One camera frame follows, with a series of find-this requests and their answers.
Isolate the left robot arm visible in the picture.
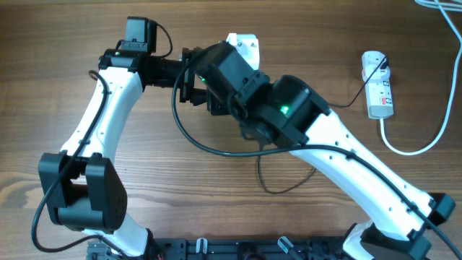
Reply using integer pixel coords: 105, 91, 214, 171
31, 17, 197, 259

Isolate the black charger cable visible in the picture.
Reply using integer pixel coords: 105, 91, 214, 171
256, 54, 390, 195

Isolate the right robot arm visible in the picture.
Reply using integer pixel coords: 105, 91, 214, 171
195, 42, 455, 259

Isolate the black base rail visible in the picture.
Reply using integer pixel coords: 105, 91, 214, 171
86, 236, 347, 260

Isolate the black left camera cable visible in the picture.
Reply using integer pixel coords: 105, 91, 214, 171
30, 69, 111, 254

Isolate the white cables top corner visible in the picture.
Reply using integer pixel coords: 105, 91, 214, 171
414, 0, 462, 13

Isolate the black right camera cable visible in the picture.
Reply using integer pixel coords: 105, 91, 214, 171
170, 43, 462, 260

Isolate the white power strip cord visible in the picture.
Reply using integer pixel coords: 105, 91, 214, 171
378, 0, 462, 157

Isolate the white power strip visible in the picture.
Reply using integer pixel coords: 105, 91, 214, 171
362, 51, 393, 119

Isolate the black camera cable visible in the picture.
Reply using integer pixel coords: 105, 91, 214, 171
170, 43, 462, 260
30, 69, 111, 254

